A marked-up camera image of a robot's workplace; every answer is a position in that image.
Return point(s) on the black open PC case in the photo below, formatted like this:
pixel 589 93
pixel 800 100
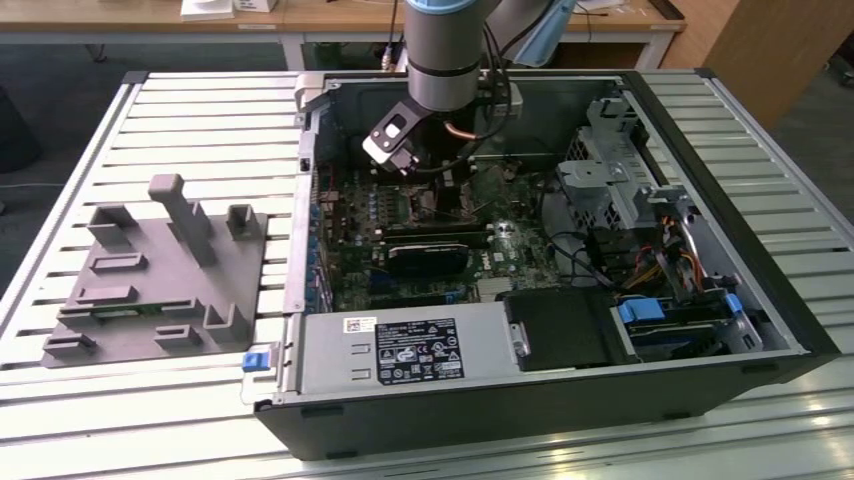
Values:
pixel 468 425

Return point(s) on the blue case latch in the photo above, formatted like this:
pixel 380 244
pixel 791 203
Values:
pixel 256 362

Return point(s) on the silver disk bay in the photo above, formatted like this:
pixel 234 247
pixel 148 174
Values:
pixel 748 335

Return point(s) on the grey parts rack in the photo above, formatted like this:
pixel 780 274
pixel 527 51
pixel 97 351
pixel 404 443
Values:
pixel 174 300

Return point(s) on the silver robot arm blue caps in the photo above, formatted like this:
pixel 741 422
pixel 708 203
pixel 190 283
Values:
pixel 441 50

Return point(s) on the blue plastic clip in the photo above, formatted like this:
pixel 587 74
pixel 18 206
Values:
pixel 733 305

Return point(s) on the large white box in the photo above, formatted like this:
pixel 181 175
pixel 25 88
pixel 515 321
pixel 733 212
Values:
pixel 208 10

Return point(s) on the CPU socket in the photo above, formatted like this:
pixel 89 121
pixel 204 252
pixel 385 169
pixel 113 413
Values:
pixel 417 210

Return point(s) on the silver chipset heatsink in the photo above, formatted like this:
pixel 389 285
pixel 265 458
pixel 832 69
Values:
pixel 500 289

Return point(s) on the silver drive cage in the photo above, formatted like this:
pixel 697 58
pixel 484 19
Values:
pixel 591 182

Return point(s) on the black fan shroud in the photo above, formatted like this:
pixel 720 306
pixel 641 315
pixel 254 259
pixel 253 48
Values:
pixel 568 330

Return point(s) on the black bin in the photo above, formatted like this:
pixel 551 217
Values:
pixel 17 130

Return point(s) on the blue disk carrier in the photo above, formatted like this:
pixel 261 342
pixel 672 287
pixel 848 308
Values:
pixel 641 312

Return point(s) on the green RAM stick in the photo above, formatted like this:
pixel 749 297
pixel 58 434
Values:
pixel 124 311

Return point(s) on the wooden cabinet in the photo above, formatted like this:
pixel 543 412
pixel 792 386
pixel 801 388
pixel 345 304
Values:
pixel 768 50

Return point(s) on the black graphics card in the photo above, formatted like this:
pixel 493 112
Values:
pixel 428 260

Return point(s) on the white papers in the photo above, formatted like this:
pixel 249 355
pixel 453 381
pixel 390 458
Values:
pixel 608 5

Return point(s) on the green motherboard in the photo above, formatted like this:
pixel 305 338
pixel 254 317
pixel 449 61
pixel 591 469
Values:
pixel 521 260

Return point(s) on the grey power supply unit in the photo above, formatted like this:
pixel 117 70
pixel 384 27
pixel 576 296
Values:
pixel 328 350

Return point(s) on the black RAM slot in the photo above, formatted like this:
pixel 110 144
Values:
pixel 434 237
pixel 434 227
pixel 477 242
pixel 434 232

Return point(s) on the small white box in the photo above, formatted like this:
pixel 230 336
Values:
pixel 257 5

